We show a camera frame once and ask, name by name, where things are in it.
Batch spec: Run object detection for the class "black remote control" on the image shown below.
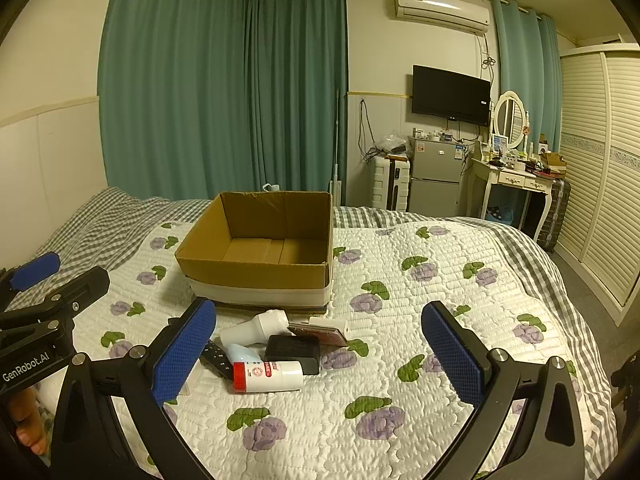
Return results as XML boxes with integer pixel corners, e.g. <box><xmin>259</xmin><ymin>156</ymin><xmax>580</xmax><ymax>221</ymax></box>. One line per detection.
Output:
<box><xmin>201</xmin><ymin>340</ymin><xmax>233</xmax><ymax>382</ymax></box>

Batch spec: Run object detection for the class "white spray can red label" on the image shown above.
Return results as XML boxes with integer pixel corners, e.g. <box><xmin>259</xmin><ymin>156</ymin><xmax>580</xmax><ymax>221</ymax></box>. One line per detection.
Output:
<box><xmin>233</xmin><ymin>361</ymin><xmax>304</xmax><ymax>393</ymax></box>

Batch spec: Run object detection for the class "white plastic bottle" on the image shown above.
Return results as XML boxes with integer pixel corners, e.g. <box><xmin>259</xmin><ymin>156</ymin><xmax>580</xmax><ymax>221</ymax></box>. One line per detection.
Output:
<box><xmin>219</xmin><ymin>310</ymin><xmax>290</xmax><ymax>348</ymax></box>

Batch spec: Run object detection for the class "black rectangular case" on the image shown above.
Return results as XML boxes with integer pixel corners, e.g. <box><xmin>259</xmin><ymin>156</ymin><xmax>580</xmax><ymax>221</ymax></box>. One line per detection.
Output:
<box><xmin>265</xmin><ymin>335</ymin><xmax>320</xmax><ymax>375</ymax></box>

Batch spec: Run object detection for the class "red book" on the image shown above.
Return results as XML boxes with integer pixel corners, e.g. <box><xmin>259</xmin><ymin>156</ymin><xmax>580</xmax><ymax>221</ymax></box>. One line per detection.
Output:
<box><xmin>288</xmin><ymin>323</ymin><xmax>348</xmax><ymax>347</ymax></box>

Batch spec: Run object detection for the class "left hand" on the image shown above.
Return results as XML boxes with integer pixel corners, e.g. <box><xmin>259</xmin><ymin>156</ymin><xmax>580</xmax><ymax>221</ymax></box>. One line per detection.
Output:
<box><xmin>6</xmin><ymin>388</ymin><xmax>48</xmax><ymax>456</ymax></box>

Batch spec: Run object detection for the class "grey checkered bed sheet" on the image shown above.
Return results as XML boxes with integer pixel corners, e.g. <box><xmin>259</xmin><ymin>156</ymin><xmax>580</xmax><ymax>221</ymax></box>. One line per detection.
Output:
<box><xmin>14</xmin><ymin>188</ymin><xmax>617</xmax><ymax>479</ymax></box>

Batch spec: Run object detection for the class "light blue capsule object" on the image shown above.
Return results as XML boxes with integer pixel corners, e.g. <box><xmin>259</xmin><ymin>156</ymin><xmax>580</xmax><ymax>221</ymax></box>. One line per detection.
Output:
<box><xmin>226</xmin><ymin>344</ymin><xmax>262</xmax><ymax>364</ymax></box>

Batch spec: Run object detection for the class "white floral quilt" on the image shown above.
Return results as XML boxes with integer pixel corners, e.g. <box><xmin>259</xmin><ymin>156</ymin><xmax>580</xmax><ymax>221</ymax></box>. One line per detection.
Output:
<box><xmin>37</xmin><ymin>219</ymin><xmax>606</xmax><ymax>480</ymax></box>

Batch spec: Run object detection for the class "dark checkered suitcase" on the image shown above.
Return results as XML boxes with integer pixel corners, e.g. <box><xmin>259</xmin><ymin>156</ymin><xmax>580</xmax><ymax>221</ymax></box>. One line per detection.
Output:
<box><xmin>536</xmin><ymin>179</ymin><xmax>570</xmax><ymax>252</ymax></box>

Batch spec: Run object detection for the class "open cardboard box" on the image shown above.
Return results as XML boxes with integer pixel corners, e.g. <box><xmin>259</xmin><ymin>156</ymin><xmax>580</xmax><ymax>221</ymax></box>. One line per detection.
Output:
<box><xmin>175</xmin><ymin>191</ymin><xmax>333</xmax><ymax>313</ymax></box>

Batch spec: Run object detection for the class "white louvered wardrobe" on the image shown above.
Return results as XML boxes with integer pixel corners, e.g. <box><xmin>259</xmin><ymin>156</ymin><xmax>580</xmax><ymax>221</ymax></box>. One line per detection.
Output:
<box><xmin>556</xmin><ymin>44</ymin><xmax>639</xmax><ymax>324</ymax></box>

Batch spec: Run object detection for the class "blue basket under table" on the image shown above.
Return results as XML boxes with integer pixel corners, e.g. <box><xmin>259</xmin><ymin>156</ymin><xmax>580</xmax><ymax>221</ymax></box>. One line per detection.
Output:
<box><xmin>485</xmin><ymin>206</ymin><xmax>514</xmax><ymax>226</ymax></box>

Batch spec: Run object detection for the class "green curtain left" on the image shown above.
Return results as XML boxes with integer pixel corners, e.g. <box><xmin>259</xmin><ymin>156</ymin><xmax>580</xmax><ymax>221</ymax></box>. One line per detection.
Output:
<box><xmin>98</xmin><ymin>0</ymin><xmax>348</xmax><ymax>200</ymax></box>

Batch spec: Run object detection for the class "green curtain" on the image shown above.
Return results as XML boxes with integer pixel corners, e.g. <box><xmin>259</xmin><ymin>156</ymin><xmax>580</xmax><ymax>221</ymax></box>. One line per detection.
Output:
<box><xmin>492</xmin><ymin>0</ymin><xmax>562</xmax><ymax>151</ymax></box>
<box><xmin>98</xmin><ymin>0</ymin><xmax>348</xmax><ymax>200</ymax></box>

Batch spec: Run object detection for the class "white dressing table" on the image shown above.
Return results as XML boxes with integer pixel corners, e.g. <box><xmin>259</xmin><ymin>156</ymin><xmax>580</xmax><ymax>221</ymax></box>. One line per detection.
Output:
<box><xmin>465</xmin><ymin>159</ymin><xmax>553</xmax><ymax>242</ymax></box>

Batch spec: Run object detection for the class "white roll by curtain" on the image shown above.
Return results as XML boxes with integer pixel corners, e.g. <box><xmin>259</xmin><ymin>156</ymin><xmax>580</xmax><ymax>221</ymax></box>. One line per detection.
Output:
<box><xmin>329</xmin><ymin>162</ymin><xmax>342</xmax><ymax>207</ymax></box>

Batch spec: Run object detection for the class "silver mini fridge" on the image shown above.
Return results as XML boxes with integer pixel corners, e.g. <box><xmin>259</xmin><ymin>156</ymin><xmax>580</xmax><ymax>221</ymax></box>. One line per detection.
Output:
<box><xmin>409</xmin><ymin>140</ymin><xmax>465</xmax><ymax>218</ymax></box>

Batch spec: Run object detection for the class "white suitcase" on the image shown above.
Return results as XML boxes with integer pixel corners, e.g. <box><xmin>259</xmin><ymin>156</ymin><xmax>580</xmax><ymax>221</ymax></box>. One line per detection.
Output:
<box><xmin>370</xmin><ymin>155</ymin><xmax>411</xmax><ymax>212</ymax></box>

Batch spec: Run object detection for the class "oval vanity mirror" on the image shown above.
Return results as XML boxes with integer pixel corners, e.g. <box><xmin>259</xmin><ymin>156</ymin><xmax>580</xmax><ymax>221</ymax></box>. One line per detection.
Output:
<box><xmin>490</xmin><ymin>90</ymin><xmax>528</xmax><ymax>148</ymax></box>

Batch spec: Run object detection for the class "green curtain right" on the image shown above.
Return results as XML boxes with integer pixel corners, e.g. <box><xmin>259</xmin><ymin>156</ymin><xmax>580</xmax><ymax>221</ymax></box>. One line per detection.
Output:
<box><xmin>492</xmin><ymin>0</ymin><xmax>562</xmax><ymax>151</ymax></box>

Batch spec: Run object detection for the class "white air conditioner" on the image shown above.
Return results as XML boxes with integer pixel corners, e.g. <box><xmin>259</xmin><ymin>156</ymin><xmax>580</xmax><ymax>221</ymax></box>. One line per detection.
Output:
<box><xmin>395</xmin><ymin>0</ymin><xmax>490</xmax><ymax>34</ymax></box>

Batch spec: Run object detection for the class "black wall television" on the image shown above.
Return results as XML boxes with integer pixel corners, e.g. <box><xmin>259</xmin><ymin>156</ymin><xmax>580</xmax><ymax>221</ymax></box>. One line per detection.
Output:
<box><xmin>411</xmin><ymin>65</ymin><xmax>491</xmax><ymax>127</ymax></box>

